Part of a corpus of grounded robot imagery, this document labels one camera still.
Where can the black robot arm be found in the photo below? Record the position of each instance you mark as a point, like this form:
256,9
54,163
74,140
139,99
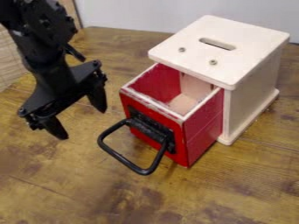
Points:
42,29

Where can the white wooden drawer box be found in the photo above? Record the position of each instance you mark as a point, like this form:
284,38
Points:
234,56

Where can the red drawer front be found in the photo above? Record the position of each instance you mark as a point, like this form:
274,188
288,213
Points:
182,103

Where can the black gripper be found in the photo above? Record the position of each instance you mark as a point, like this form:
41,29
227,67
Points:
62,84

